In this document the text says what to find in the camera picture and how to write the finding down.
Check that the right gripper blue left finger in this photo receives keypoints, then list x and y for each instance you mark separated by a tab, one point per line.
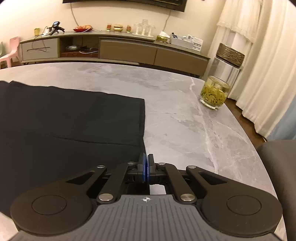
127	178

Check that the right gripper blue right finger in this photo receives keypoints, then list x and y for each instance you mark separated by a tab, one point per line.
168	175

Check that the black trousers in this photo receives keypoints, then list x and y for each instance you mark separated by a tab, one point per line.
50	133

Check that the glass of green tea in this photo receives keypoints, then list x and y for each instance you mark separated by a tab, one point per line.
214	92

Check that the black chair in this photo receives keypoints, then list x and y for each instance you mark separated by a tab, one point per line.
278	158

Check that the long low TV cabinet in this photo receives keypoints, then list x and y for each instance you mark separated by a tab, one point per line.
109	47

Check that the tall glass jar brown lid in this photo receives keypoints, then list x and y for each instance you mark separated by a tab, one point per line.
226	64

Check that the white box on cabinet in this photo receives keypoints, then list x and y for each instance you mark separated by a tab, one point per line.
188	42

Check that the tissue box on cabinet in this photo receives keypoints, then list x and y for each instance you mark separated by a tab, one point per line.
163	37

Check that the gold ornaments on cabinet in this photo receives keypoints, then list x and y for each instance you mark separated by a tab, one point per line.
118	28

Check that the clear glass set on cabinet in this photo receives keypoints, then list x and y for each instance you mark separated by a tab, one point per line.
143	29

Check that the red fruit plate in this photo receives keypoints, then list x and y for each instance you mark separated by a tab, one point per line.
82	29

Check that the black handheld device on cabinet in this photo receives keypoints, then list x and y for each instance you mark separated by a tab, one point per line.
55	28

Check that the yellow cup on cabinet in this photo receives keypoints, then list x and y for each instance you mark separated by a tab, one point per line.
36	32

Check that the green plastic child chair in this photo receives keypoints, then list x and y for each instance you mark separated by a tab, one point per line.
2	49

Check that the pink plastic child chair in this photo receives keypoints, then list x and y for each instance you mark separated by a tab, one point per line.
7	58

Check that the white curtain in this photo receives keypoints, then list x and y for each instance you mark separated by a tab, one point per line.
264	31

